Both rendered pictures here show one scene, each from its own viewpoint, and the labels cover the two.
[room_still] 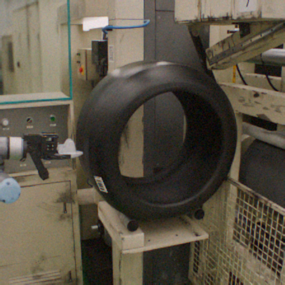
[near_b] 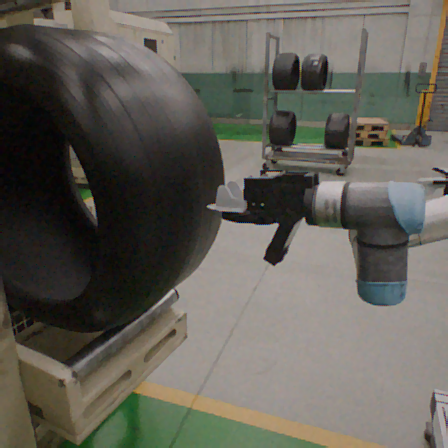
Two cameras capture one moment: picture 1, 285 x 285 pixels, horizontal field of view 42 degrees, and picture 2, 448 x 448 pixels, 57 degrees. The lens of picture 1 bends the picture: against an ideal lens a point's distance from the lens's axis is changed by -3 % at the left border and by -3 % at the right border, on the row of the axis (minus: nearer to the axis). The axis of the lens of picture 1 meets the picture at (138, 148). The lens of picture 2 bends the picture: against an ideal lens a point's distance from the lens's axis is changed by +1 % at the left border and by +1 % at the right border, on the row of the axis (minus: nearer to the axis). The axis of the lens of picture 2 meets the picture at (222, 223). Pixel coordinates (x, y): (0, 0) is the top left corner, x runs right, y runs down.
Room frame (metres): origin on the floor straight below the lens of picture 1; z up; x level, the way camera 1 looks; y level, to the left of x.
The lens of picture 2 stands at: (1.77, 0.77, 1.41)
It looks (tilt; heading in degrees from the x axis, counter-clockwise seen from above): 20 degrees down; 229
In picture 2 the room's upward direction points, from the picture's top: straight up
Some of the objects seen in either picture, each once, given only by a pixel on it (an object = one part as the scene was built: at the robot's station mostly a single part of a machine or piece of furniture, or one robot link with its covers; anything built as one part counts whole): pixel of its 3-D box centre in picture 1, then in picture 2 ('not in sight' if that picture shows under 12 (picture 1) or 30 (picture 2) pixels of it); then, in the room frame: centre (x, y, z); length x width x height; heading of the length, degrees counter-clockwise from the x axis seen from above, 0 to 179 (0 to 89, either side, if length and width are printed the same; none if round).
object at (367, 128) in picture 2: not in sight; (367, 130); (-6.47, -3.93, 0.22); 1.27 x 0.90 x 0.44; 30
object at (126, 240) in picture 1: (119, 221); (125, 357); (1.45, 0.08, 0.83); 0.36 x 0.09 x 0.06; 20
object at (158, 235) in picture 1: (150, 224); (80, 351); (1.50, -0.05, 0.80); 0.37 x 0.36 x 0.02; 110
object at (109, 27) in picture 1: (125, 27); not in sight; (1.73, 0.06, 1.62); 0.19 x 0.19 x 0.06; 20
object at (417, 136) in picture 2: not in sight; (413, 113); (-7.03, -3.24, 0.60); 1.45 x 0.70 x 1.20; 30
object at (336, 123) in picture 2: not in sight; (311, 105); (-3.28, -3.05, 0.96); 1.33 x 0.64 x 1.92; 118
